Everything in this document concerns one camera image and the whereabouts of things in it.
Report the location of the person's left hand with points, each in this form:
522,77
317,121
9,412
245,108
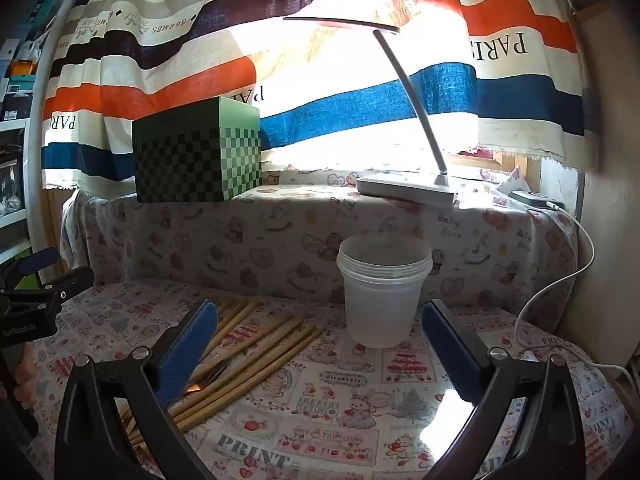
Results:
25,385

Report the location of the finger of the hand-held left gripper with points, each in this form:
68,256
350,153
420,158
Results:
70,282
42,259

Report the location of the translucent plastic container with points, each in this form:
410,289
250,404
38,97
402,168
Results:
380,305

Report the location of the storage shelf with boxes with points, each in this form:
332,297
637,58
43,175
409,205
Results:
15,110

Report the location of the cartoon print tablecloth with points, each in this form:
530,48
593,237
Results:
350,400

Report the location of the green checkered box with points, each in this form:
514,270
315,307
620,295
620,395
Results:
195,160

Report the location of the small white electronic device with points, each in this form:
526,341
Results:
530,197

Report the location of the bear print cloth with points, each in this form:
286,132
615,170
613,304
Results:
280,240

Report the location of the striped printed curtain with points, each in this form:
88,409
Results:
350,110

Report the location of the white upright pole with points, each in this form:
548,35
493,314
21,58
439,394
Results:
37,110

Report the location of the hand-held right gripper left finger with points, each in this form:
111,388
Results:
185,355

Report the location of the white desk lamp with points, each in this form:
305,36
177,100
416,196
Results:
400,185

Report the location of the group of bamboo chopsticks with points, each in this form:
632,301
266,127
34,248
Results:
280,347

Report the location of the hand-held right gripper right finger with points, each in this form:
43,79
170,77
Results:
450,355

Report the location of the small metal fork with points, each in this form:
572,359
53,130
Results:
212,374

